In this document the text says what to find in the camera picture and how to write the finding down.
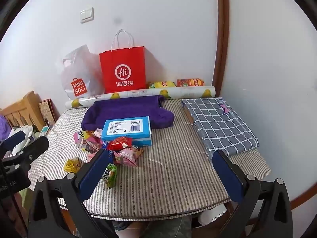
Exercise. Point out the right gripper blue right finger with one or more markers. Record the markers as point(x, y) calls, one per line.
point(231, 176)

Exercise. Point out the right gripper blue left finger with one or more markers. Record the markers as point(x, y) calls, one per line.
point(90, 174)

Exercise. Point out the yellow gold snack packet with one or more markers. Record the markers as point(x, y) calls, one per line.
point(72, 165)

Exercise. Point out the green snack packet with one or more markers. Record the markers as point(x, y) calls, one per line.
point(109, 175)

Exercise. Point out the pink mushroom biscuit bag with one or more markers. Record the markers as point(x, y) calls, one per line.
point(128, 156)

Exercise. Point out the red candy packet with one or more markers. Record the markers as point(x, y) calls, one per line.
point(119, 143)

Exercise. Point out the pink yellow chips bag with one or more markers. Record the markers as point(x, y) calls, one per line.
point(86, 141)

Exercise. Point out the grey checked folded cloth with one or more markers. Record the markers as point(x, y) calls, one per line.
point(219, 126)

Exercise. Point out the striped quilted mattress pad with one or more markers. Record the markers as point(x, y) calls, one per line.
point(173, 176)

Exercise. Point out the blue tissue pack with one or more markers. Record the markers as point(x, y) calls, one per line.
point(137, 128)

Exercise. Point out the purple towel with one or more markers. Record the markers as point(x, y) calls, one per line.
point(148, 106)

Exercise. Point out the fruit-print rolled mat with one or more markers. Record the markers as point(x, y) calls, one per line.
point(168, 93)

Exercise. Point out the orange chips bag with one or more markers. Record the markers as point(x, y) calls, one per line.
point(190, 82)

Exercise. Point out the white Miniso plastic bag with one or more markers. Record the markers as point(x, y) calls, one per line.
point(80, 73)

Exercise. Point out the red Haidilao paper bag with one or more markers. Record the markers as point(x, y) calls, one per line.
point(123, 69)

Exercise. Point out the white wall switch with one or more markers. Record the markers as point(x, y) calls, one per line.
point(86, 15)

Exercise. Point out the brown door frame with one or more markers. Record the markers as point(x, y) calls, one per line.
point(222, 45)

